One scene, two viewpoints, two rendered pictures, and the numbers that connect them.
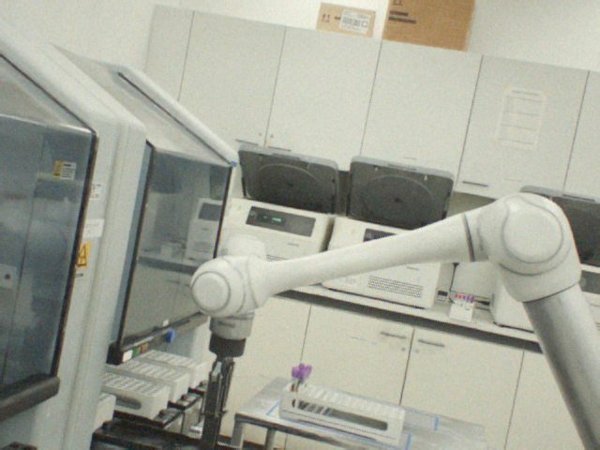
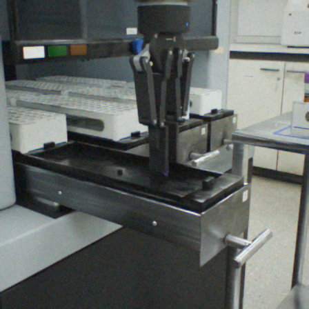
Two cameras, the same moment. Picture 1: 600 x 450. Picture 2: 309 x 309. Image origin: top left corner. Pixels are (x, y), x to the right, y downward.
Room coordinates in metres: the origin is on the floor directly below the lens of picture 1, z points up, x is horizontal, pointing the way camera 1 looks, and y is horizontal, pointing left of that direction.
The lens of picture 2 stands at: (1.07, -0.18, 1.01)
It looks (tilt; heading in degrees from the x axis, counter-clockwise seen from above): 16 degrees down; 27
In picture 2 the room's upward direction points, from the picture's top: straight up
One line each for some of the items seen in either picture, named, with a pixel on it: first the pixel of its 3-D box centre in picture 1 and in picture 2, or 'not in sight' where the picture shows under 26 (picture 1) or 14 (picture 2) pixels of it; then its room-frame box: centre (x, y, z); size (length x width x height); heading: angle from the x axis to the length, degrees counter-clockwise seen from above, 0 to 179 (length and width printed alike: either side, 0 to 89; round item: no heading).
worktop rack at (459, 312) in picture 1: (462, 309); not in sight; (3.87, -0.87, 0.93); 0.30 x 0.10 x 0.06; 165
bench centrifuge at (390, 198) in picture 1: (391, 230); not in sight; (4.14, -0.48, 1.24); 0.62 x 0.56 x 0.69; 171
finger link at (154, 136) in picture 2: (209, 421); (151, 132); (1.61, 0.11, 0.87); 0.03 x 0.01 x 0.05; 171
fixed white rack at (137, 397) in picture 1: (99, 391); (78, 117); (1.80, 0.38, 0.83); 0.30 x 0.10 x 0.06; 81
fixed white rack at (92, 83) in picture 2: not in sight; (80, 90); (2.15, 0.64, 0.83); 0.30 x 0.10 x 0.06; 81
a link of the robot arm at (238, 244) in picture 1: (239, 272); not in sight; (1.63, 0.10, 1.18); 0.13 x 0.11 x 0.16; 172
